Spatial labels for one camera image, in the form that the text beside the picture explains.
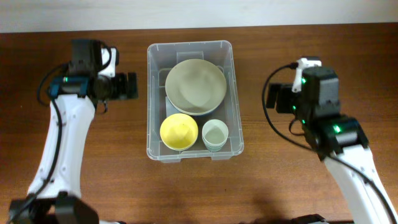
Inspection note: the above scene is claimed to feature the yellow small bowl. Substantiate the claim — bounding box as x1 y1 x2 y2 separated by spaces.
160 113 198 148

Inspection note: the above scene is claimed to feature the cream bowl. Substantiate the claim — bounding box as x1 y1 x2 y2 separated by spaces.
165 59 227 113

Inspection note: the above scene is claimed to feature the cream white cup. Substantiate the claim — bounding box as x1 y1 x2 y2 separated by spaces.
202 119 229 146

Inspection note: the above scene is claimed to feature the mint green cup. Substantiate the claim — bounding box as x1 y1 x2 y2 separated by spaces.
206 146 223 152

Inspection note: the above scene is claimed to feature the grey cup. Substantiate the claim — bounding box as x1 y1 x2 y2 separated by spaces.
203 139 226 147

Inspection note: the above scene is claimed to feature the white small bowl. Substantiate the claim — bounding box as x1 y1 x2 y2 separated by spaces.
167 146 192 152

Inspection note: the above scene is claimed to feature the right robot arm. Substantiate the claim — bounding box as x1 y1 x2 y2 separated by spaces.
261 67 397 223

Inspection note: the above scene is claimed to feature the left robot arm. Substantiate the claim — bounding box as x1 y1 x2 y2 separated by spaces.
8 39 138 224

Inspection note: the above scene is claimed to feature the clear plastic storage container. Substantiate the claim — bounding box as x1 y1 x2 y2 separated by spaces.
146 40 244 163

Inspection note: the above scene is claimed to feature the white paper label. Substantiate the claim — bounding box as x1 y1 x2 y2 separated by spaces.
165 96 178 118

